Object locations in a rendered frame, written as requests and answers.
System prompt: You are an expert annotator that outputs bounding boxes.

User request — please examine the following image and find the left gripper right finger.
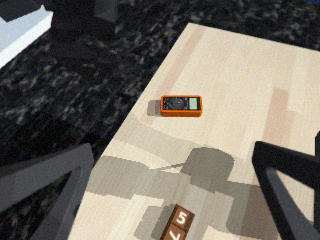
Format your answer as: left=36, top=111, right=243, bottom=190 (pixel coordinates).
left=251, top=141, right=320, bottom=240

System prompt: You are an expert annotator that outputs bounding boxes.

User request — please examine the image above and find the orange digital multimeter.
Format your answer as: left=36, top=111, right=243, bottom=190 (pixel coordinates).
left=160, top=95, right=203, bottom=117

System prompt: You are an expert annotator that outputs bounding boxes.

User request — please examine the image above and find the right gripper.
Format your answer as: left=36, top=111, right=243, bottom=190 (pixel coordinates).
left=43, top=0, right=118, bottom=85

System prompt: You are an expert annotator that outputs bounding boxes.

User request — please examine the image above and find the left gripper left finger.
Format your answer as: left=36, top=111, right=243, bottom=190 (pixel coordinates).
left=0, top=143, right=94, bottom=240

